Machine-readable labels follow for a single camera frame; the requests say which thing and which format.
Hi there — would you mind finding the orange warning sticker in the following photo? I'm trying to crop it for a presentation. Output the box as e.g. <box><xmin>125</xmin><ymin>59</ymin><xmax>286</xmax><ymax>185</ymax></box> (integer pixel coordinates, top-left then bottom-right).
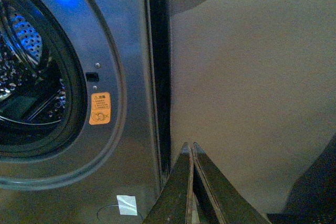
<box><xmin>89</xmin><ymin>92</ymin><xmax>111</xmax><ymax>125</ymax></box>

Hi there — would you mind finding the grey front-load washing machine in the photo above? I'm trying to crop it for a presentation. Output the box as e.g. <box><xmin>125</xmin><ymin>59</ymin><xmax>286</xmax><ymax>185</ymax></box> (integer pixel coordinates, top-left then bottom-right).
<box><xmin>1</xmin><ymin>0</ymin><xmax>163</xmax><ymax>223</ymax></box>

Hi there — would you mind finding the black rubber door gasket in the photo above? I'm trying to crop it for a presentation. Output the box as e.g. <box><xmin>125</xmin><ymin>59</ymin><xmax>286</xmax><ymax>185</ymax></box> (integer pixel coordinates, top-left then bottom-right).
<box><xmin>1</xmin><ymin>0</ymin><xmax>87</xmax><ymax>161</ymax></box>

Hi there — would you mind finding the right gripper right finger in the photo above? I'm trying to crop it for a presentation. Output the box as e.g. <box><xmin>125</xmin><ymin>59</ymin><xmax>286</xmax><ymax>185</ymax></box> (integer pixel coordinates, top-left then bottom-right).
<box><xmin>193</xmin><ymin>143</ymin><xmax>270</xmax><ymax>223</ymax></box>

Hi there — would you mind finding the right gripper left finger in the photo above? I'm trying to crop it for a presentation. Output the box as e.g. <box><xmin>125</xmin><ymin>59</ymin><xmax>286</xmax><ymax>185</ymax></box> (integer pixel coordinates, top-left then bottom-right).
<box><xmin>143</xmin><ymin>143</ymin><xmax>194</xmax><ymax>224</ymax></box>

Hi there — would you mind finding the silver tape patch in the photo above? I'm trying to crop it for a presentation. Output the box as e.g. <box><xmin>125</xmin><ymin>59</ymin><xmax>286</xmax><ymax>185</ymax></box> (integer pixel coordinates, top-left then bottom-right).
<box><xmin>117</xmin><ymin>195</ymin><xmax>138</xmax><ymax>216</ymax></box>

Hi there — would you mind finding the grey cabinet side panel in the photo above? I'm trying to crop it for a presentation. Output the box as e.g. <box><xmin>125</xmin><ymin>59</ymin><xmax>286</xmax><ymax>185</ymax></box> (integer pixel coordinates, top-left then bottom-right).
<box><xmin>170</xmin><ymin>0</ymin><xmax>335</xmax><ymax>214</ymax></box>

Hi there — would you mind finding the stainless steel washer drum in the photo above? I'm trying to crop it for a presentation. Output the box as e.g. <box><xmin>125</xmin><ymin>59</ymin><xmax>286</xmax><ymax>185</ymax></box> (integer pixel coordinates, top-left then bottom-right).
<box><xmin>1</xmin><ymin>0</ymin><xmax>66</xmax><ymax>131</ymax></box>

